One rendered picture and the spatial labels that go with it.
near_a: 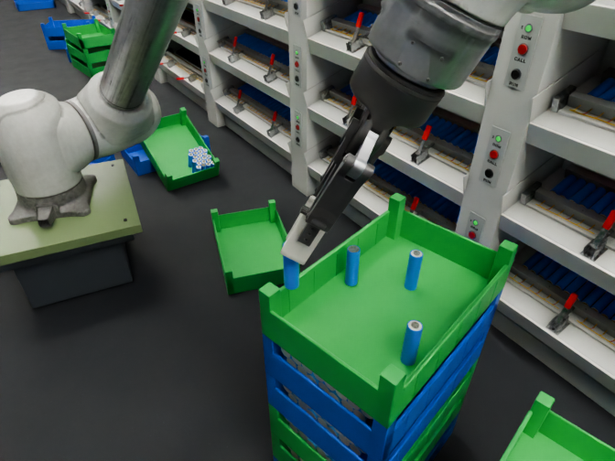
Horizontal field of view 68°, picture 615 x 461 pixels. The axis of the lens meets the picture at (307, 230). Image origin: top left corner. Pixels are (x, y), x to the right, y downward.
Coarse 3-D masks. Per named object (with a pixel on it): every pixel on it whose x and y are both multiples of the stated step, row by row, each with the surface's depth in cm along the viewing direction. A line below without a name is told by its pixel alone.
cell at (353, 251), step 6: (354, 246) 64; (348, 252) 64; (354, 252) 63; (348, 258) 64; (354, 258) 64; (348, 264) 65; (354, 264) 64; (348, 270) 65; (354, 270) 65; (348, 276) 66; (354, 276) 66; (348, 282) 66; (354, 282) 66
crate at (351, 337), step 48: (384, 240) 76; (432, 240) 72; (336, 288) 67; (384, 288) 67; (432, 288) 67; (480, 288) 67; (288, 336) 56; (336, 336) 60; (384, 336) 60; (432, 336) 60; (336, 384) 53; (384, 384) 46
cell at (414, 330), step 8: (416, 320) 54; (408, 328) 53; (416, 328) 53; (408, 336) 53; (416, 336) 53; (408, 344) 54; (416, 344) 54; (408, 352) 55; (416, 352) 55; (408, 360) 55
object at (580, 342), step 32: (544, 256) 108; (512, 288) 105; (544, 288) 101; (576, 288) 99; (512, 320) 104; (544, 320) 98; (576, 320) 96; (608, 320) 92; (576, 352) 92; (608, 352) 90; (608, 384) 89
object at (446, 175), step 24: (312, 96) 140; (336, 96) 138; (312, 120) 143; (336, 120) 132; (432, 120) 119; (456, 120) 116; (408, 144) 117; (432, 144) 112; (456, 144) 111; (408, 168) 114; (432, 168) 109; (456, 168) 107; (456, 192) 103
